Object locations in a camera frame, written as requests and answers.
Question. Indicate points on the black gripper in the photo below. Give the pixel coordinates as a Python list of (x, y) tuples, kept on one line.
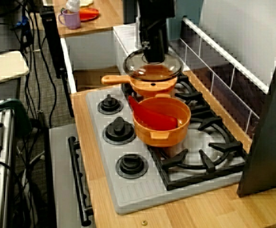
[(155, 22)]

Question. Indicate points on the glass lid with yellow knob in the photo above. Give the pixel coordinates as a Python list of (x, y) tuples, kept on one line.
[(172, 66)]

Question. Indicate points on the red toy pepper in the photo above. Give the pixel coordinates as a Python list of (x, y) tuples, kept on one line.
[(157, 118)]

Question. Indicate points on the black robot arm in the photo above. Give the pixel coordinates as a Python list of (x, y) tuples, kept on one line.
[(154, 8)]

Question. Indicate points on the wooden side table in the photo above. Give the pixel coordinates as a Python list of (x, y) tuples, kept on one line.
[(104, 19)]

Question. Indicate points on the white sink unit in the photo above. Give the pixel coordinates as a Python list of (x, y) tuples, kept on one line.
[(93, 50)]

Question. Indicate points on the brown cardboard sheet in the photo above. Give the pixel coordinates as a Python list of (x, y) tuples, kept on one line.
[(97, 79)]

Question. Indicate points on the red plate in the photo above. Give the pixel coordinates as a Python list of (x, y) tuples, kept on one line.
[(88, 16)]

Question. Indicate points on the black stove knob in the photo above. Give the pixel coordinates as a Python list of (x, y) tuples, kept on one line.
[(131, 166), (117, 130), (109, 105)]

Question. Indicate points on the dark tiled backsplash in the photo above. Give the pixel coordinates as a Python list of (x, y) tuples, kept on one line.
[(223, 83)]

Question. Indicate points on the cream plate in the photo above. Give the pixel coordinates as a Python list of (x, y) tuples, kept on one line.
[(85, 2)]

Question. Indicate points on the purple plastic cup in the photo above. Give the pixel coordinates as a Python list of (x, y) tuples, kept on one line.
[(71, 20)]

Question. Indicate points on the white item in cup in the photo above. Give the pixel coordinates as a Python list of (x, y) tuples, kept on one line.
[(73, 5)]

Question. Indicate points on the black stove grate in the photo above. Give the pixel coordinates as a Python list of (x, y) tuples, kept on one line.
[(208, 122)]

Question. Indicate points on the grey stove plate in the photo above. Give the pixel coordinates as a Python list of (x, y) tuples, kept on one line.
[(133, 194)]

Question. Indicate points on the black side panel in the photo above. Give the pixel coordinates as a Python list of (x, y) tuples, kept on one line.
[(270, 142)]

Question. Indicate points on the grey oven cabinet front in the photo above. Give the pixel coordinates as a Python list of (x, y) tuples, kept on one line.
[(62, 166)]

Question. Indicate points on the cream board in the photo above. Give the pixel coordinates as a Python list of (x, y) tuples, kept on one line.
[(2, 66)]

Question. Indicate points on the green power drill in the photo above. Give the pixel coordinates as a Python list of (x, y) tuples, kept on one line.
[(10, 103)]

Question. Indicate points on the wooden countertop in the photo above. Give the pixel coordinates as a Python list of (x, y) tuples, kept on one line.
[(199, 213)]

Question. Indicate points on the brass screw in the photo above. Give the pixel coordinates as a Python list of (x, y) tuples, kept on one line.
[(144, 222)]

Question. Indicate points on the black vertical post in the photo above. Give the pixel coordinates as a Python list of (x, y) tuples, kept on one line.
[(52, 42)]

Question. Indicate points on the aluminium frame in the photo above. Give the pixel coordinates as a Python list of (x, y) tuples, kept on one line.
[(5, 166)]

